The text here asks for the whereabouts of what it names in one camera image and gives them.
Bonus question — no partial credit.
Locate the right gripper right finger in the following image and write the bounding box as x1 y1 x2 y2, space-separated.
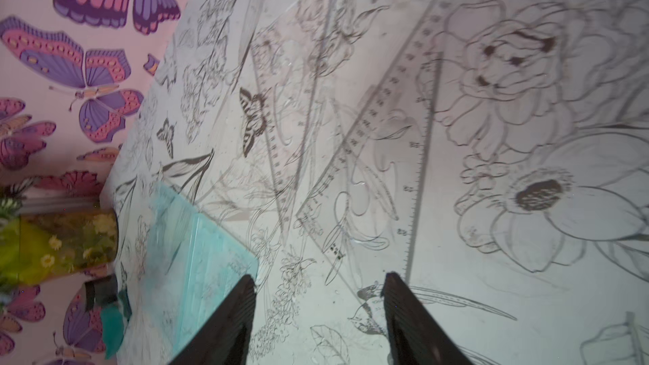
381 272 472 365

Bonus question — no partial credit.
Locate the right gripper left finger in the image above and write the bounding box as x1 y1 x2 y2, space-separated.
171 274 257 365

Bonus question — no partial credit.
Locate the clear triangle ruler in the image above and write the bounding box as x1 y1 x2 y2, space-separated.
297 0 452 291
253 0 336 243

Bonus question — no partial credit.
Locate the yellow-green flower vase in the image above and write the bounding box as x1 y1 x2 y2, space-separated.
1 198 118 290

